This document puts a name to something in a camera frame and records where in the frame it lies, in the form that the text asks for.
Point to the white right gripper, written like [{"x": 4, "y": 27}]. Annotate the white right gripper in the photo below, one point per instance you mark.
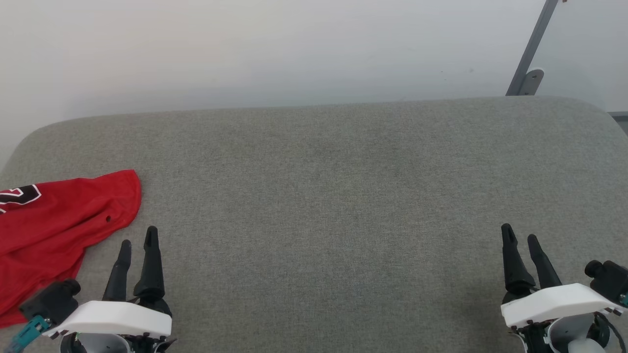
[{"x": 559, "y": 301}]

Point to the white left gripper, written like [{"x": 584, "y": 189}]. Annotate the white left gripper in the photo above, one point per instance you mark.
[{"x": 115, "y": 318}]

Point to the red jersey with white trim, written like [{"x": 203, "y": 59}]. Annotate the red jersey with white trim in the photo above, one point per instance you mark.
[{"x": 54, "y": 225}]

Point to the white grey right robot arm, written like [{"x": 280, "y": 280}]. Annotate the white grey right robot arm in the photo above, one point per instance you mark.
[{"x": 574, "y": 336}]

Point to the grey fabric sofa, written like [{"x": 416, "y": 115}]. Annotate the grey fabric sofa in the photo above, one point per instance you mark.
[{"x": 324, "y": 211}]

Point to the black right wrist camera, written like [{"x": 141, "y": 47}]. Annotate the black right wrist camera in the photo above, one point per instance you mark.
[{"x": 608, "y": 279}]

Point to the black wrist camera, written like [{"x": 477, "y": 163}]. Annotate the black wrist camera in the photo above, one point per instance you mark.
[
  {"x": 608, "y": 279},
  {"x": 51, "y": 301}
]

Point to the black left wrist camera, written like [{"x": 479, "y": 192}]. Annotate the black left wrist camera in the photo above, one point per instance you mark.
[{"x": 51, "y": 301}]

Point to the grey metal post bracket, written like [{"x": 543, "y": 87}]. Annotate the grey metal post bracket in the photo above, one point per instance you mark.
[{"x": 532, "y": 81}]

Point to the grey metal post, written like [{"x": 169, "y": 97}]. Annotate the grey metal post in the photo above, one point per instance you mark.
[{"x": 532, "y": 44}]

